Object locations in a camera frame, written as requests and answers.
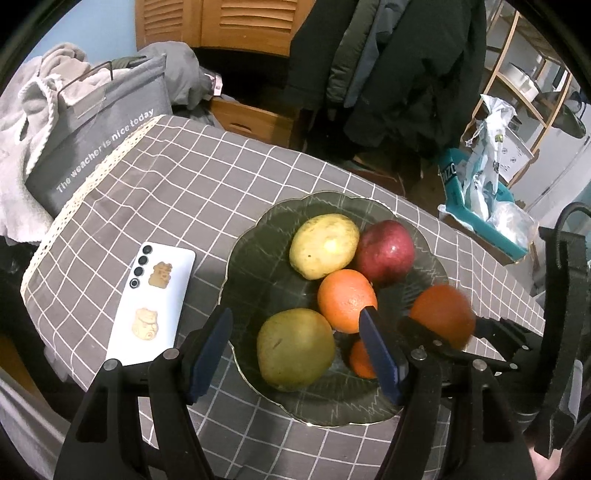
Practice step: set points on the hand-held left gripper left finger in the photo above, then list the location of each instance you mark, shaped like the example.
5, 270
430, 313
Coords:
210, 355

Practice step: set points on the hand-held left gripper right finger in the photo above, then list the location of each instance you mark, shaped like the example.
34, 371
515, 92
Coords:
381, 355

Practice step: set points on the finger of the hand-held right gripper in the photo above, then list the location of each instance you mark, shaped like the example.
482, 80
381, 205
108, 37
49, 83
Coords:
425, 334
503, 330

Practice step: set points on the orange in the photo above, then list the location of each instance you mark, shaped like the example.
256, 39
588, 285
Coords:
344, 297
362, 362
443, 314

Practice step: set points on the green pear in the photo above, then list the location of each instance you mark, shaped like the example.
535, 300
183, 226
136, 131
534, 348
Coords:
295, 348

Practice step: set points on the red apple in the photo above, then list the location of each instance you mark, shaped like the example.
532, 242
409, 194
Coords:
385, 254

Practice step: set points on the dark glass scalloped plate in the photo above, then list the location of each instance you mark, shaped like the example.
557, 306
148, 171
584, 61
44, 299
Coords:
263, 277

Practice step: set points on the white smartphone with stickers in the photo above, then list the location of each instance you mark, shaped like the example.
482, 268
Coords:
171, 295

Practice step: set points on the clear plastic bag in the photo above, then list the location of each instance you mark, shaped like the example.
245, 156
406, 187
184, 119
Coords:
510, 221

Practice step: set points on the white printed plastic bag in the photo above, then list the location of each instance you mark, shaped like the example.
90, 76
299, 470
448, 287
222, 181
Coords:
482, 184

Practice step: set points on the teal and brown cardboard box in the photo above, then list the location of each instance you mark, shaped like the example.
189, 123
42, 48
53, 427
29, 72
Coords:
455, 194

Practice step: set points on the white printed carton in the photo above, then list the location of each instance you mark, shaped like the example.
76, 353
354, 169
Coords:
515, 157

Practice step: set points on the grey checked tablecloth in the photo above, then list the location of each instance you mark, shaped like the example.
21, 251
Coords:
184, 184

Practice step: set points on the black pan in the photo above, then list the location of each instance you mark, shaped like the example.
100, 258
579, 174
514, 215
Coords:
563, 115

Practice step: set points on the light grey fabric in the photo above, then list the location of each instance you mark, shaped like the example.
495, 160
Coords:
27, 424

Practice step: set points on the white pot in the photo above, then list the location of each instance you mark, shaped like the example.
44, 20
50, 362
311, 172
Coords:
521, 81

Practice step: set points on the wooden drawer unit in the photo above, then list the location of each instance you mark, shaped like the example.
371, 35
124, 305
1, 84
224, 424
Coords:
249, 120

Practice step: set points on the wooden shelf rack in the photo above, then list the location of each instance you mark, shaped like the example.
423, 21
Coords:
501, 60

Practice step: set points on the grey fabric storage bag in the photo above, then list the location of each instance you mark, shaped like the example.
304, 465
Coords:
115, 120

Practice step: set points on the large black hanging coat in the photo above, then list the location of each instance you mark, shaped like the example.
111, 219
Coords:
429, 78

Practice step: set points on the grey padded jacket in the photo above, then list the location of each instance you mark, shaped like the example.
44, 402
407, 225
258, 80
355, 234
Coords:
180, 78

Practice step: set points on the olive green hanging jacket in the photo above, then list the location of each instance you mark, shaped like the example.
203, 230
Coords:
346, 64

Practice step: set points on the beige fleece garment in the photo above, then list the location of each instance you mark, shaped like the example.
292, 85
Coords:
18, 138

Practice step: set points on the black hanging jacket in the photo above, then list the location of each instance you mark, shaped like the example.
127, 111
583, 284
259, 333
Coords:
309, 60

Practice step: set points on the wooden louvered cabinet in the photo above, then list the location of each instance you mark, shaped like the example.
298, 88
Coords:
249, 23

